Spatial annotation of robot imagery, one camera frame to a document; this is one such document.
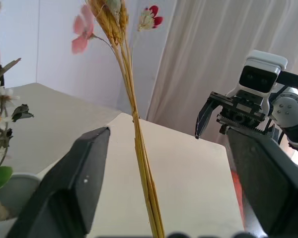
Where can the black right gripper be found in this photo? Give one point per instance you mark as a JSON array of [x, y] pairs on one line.
[[241, 111]]

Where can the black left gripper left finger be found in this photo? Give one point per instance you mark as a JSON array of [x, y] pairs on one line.
[[64, 188]]

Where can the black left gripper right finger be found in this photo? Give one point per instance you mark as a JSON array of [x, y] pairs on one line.
[[268, 188]]

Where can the yellow wheat stalks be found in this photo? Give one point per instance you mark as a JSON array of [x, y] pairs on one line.
[[142, 158]]

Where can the white vase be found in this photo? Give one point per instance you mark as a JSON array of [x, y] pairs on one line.
[[17, 192]]

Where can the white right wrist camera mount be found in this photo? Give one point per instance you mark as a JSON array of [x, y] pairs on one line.
[[258, 77]]

